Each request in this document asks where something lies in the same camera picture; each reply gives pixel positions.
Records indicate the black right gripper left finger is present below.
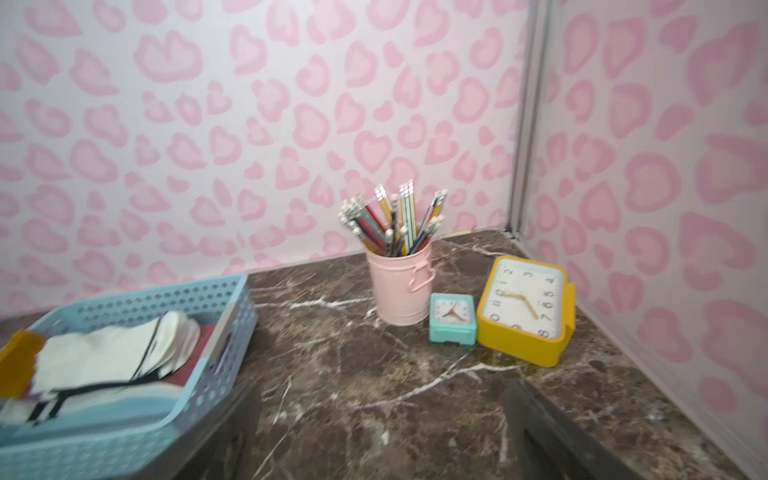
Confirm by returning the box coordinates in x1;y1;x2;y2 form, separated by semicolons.
128;381;261;479

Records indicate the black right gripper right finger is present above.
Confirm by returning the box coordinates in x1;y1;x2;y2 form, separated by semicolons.
503;380;640;480

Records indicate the maroon purple sock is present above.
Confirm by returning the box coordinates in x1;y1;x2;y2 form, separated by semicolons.
0;323;232;400

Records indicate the white banded sock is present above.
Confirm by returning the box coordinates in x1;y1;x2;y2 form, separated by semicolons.
29;310;201;397
1;382;183;427

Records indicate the light blue plastic basket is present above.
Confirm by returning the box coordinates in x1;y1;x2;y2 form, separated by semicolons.
1;274;258;479

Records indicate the yellow square alarm clock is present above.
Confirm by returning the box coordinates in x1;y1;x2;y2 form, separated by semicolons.
476;255;576;368

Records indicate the small teal cube clock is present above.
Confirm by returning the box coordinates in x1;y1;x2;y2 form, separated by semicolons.
429;293;477;346

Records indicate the pink pencil cup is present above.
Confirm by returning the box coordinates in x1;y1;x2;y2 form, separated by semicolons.
366;245;436;326

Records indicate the bundle of coloured pencils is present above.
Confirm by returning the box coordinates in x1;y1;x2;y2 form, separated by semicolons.
338;180;448;258

